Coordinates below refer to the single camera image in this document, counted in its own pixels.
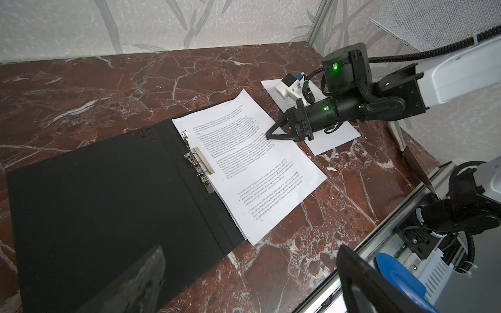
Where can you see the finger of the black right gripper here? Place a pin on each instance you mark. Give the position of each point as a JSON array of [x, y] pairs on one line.
[[285, 129]]

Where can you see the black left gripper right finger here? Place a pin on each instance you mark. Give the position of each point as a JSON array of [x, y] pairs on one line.
[[365, 289]]

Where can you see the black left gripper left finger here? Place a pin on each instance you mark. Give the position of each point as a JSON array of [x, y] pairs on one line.
[[135, 290]]

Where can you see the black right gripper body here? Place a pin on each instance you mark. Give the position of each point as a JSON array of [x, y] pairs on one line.
[[326, 115]]

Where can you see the printed paper stack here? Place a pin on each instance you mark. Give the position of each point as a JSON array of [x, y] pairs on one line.
[[322, 141], [259, 180]]

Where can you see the black file folder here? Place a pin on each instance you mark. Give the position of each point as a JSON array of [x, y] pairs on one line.
[[82, 218]]

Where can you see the silver folder clip mechanism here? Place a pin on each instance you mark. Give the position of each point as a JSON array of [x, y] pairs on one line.
[[199, 162]]

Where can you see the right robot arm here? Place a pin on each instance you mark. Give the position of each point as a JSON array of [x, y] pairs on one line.
[[357, 87]]

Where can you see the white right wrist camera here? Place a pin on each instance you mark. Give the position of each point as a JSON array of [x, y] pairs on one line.
[[291, 86]]

